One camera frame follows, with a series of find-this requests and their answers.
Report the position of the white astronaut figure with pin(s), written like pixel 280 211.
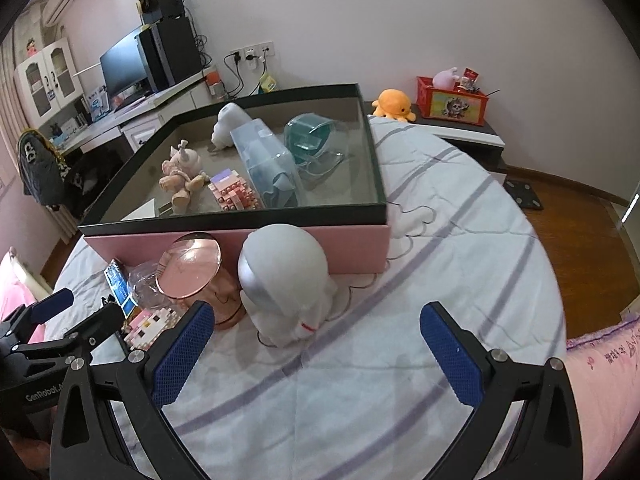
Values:
pixel 285 280

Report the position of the black computer tower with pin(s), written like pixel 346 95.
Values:
pixel 170 55

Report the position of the white glass-door cabinet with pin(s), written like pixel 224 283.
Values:
pixel 45 85

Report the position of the glass door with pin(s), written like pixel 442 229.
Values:
pixel 632 205

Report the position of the pink storage box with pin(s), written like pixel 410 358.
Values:
pixel 300 250

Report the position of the black keyboard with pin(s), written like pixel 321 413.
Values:
pixel 132 102

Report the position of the pink printed blanket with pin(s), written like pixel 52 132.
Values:
pixel 610 400

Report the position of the beige curtain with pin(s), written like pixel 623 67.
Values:
pixel 7 85

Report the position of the upright books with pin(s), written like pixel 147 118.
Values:
pixel 97 105

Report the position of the black office chair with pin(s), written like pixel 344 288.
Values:
pixel 90 180

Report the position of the black floor scale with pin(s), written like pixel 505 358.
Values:
pixel 525 194

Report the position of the clear plastic bag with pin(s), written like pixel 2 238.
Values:
pixel 142 280

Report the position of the pink block building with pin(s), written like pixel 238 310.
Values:
pixel 235 192

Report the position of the black computer monitor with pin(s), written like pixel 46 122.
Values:
pixel 122 62

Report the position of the white radiator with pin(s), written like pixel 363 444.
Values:
pixel 62 222

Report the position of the black speaker box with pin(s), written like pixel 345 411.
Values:
pixel 165 5

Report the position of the white rounded toy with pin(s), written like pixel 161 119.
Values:
pixel 227 125

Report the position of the pink plush toy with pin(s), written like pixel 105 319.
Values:
pixel 445 79

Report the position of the black printed jacket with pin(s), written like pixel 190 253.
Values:
pixel 42 170

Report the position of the white wall socket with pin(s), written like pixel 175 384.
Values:
pixel 252 51

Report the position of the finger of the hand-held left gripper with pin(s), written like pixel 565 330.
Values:
pixel 97 324
pixel 50 306

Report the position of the orange octopus plush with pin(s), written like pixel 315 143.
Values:
pixel 395 105

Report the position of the teal clear tape dispenser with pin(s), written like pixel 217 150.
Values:
pixel 307 140

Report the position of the red printed crate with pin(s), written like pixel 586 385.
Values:
pixel 455 105

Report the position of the snack bag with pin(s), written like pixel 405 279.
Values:
pixel 267 82

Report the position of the rose gold jar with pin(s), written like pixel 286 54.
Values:
pixel 192 265

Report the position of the clear plastic box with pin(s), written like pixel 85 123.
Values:
pixel 265 160

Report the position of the pink fleece blanket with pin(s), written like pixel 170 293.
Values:
pixel 12 285

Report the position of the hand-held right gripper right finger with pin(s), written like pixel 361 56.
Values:
pixel 450 355

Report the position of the white bed frame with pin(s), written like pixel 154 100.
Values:
pixel 35 275

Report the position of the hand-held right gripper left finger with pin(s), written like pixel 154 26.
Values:
pixel 182 355

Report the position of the pink white block figure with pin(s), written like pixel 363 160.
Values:
pixel 147 327

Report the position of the orange-capped water bottle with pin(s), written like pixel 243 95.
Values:
pixel 215 87

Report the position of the white desk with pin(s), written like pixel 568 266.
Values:
pixel 150 125

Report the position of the white striped quilt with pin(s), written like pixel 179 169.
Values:
pixel 400 270

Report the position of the blue card packet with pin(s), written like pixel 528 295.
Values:
pixel 117 285

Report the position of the dark side table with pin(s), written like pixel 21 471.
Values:
pixel 470 132

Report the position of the small doll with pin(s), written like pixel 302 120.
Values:
pixel 180 170

